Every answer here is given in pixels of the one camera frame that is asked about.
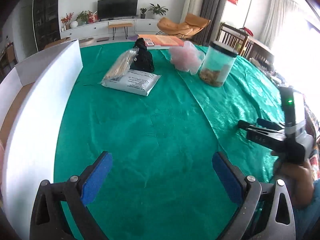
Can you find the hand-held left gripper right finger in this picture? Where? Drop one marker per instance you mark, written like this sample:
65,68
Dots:
227,180

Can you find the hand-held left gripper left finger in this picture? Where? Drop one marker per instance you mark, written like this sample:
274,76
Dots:
96,177

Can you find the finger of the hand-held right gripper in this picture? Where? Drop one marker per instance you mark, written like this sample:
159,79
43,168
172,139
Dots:
260,137
268,123

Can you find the white cardboard box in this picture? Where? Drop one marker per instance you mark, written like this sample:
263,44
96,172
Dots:
45,105

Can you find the person's right forearm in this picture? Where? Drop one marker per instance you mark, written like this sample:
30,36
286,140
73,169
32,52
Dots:
307,217

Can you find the person's right hand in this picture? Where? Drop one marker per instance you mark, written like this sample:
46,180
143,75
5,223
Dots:
297,180

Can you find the green tablecloth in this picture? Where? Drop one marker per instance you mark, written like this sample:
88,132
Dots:
150,135

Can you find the clear jar with black lid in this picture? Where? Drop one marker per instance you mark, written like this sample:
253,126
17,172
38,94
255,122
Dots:
217,65

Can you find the wooden slatted chair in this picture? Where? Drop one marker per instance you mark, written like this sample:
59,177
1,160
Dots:
232,38

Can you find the white sheer curtain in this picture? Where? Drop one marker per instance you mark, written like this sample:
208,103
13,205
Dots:
280,20

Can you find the white mailing bag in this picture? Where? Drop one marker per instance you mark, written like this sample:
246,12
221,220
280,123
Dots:
137,81

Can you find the pink mesh bath pouf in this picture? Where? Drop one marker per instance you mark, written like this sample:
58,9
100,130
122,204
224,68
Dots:
185,56

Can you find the clear packet of wooden sticks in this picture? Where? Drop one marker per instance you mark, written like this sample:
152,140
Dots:
120,66

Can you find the black mesh cloth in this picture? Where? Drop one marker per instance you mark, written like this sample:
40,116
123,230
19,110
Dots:
145,60

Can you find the orange lounge chair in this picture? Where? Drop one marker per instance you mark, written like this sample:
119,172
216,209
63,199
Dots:
185,26

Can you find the grey and cream curtains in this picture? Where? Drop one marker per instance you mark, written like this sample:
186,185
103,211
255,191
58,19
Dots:
210,5

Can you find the orange flat box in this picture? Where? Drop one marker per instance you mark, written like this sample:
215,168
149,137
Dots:
162,40

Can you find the white television cabinet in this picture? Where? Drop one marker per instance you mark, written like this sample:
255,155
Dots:
100,28

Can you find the wooden stool with metal legs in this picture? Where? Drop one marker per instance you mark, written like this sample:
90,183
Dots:
120,25

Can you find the large green potted plant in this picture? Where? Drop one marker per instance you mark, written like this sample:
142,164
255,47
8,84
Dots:
158,10

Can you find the red flowers in white vase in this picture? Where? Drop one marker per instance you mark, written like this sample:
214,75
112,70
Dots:
68,21

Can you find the red gift boxes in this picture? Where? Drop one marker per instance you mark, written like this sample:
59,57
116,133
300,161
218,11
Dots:
92,17

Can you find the bushy green potted plant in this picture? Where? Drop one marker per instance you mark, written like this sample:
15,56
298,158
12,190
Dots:
83,17

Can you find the small green potted plant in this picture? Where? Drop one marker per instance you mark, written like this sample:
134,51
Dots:
143,12

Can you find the black television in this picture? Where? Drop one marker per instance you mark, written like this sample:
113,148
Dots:
117,8

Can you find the dark glass bookshelf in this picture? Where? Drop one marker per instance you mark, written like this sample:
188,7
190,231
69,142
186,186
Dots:
46,12

